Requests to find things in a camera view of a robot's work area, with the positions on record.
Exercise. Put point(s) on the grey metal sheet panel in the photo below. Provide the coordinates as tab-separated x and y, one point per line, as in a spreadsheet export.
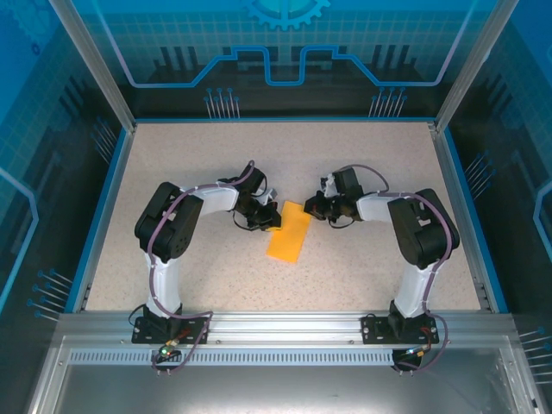
276	388

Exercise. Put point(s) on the aluminium mounting rail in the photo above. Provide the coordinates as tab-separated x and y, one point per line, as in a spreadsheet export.
284	328

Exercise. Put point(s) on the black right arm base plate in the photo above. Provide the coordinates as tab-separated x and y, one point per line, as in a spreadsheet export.
373	330

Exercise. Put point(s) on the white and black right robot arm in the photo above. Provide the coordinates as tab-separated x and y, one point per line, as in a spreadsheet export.
414	289

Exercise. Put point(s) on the blue edged table side rail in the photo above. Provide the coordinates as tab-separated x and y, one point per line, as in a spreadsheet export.
469	215
103	215

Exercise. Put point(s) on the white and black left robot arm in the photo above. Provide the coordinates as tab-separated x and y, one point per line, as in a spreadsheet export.
166	284

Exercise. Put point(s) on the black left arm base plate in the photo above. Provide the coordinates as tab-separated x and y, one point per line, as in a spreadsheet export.
146	334

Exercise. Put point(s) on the aluminium frame post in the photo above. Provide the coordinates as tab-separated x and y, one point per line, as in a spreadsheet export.
474	64
97	64

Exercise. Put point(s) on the yellow paper sheet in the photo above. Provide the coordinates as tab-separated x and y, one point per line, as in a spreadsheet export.
289	241

